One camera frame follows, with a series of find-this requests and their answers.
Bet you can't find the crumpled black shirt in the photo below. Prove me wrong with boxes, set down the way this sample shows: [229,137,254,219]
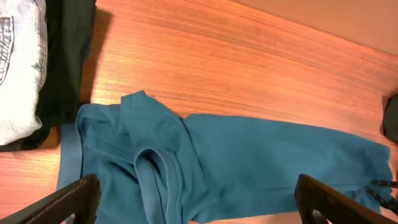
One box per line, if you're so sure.
[382,92,397,144]

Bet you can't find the blue polo shirt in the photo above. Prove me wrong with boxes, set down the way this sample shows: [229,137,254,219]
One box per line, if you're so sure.
[58,91,392,223]

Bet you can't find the folded light blue jeans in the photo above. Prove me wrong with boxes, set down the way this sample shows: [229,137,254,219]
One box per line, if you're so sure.
[1,0,48,146]

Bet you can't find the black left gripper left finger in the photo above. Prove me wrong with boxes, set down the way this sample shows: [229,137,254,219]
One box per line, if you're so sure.
[1,174,101,224]

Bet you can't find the folded black garment under jeans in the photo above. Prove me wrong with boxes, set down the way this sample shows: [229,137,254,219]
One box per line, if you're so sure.
[1,0,96,152]

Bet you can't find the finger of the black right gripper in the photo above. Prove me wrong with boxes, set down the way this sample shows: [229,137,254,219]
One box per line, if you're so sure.
[365,180,397,215]

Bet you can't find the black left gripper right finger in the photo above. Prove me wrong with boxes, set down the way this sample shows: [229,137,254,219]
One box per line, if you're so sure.
[294,174,397,224]

